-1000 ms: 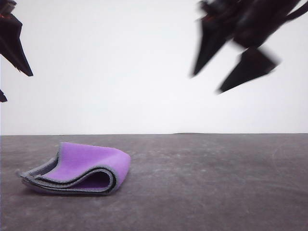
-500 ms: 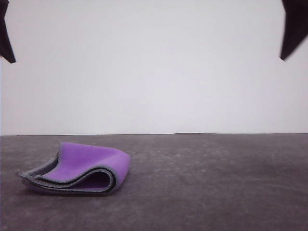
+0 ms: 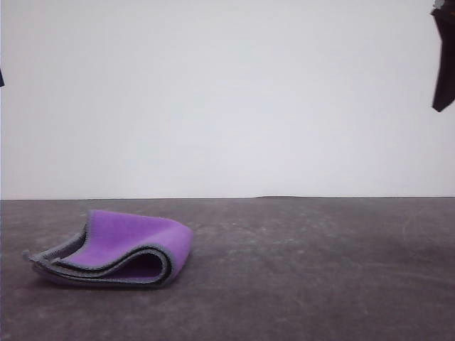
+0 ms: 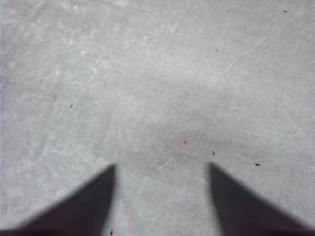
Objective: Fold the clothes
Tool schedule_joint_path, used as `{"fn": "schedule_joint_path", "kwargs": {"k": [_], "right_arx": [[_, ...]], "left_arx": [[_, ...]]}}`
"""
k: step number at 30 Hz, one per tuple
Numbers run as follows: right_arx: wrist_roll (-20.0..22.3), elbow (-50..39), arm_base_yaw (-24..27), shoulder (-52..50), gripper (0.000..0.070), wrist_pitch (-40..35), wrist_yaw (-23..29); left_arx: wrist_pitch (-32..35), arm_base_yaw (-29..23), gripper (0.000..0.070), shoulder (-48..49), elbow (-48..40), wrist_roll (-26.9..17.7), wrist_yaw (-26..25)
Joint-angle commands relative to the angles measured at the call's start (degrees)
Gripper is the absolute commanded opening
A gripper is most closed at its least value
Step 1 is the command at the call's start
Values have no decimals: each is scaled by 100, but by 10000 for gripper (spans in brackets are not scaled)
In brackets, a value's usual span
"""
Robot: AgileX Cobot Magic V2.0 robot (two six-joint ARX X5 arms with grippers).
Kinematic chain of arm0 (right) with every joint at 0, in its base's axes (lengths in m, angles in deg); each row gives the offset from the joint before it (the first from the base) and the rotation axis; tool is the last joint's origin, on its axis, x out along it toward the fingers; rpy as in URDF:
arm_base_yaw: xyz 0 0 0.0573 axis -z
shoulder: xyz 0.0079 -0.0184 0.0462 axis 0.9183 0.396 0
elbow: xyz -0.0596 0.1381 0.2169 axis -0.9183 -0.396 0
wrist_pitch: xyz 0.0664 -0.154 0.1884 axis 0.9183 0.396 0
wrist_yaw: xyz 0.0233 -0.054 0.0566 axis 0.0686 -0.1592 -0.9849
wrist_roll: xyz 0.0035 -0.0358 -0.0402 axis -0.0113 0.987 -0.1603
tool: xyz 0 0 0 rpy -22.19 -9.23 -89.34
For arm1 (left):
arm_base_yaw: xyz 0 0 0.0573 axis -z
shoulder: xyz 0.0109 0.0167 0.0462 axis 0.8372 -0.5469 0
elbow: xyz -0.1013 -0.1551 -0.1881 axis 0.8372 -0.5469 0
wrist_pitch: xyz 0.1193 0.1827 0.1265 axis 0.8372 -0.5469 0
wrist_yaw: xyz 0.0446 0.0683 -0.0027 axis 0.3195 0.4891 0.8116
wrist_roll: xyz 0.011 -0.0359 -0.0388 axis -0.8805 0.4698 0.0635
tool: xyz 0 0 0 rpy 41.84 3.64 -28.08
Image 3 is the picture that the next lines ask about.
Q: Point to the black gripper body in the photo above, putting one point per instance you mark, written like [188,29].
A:
[446,8]

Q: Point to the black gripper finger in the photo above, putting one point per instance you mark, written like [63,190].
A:
[446,64]
[1,78]

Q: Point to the purple towel with grey hem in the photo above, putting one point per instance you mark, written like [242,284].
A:
[142,241]

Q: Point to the grey table cloth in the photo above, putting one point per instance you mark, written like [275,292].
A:
[302,284]

